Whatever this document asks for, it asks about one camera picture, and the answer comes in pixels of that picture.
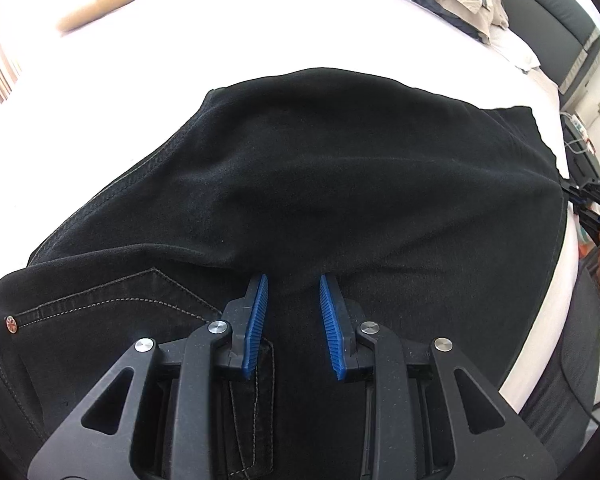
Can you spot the white bed sheet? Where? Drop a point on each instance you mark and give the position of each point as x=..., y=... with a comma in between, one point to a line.
x=305, y=25

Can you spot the black pants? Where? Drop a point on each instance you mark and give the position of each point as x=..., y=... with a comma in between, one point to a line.
x=330, y=185

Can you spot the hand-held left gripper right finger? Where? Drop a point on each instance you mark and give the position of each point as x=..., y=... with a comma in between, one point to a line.
x=333, y=332

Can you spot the grey fabric bed side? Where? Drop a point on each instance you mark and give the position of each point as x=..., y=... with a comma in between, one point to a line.
x=560, y=360

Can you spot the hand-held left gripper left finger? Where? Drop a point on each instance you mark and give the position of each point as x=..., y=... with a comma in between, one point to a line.
x=254, y=332

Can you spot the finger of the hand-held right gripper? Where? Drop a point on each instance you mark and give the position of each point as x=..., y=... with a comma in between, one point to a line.
x=572, y=193

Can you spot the white pillow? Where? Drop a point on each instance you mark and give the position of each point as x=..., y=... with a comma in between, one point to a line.
x=515, y=52

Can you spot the beige pillow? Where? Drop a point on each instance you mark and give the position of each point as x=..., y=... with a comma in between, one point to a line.
x=107, y=2

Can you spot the dark grey upholstered headboard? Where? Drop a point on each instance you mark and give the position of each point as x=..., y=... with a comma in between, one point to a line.
x=550, y=15

